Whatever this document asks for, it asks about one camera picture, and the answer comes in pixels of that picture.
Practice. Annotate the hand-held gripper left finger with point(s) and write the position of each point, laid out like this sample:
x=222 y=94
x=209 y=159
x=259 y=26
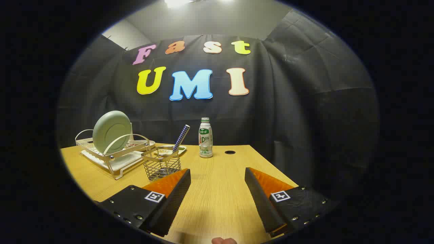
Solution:
x=171 y=203

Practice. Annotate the pale green plate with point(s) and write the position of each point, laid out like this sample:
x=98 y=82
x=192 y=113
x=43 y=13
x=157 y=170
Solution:
x=110 y=132

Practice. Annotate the black backdrop cloth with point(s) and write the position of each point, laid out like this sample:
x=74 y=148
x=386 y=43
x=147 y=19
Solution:
x=288 y=101

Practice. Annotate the white drip tray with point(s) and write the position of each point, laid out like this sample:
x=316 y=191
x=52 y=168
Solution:
x=118 y=164

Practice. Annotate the white divided snack tray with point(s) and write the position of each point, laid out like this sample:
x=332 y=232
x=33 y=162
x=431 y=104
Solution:
x=181 y=149

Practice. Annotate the white drink bottle green label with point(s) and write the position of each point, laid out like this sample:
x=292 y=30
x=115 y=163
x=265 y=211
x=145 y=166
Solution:
x=205 y=139

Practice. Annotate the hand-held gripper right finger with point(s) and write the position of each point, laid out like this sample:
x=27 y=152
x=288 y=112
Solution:
x=262 y=203

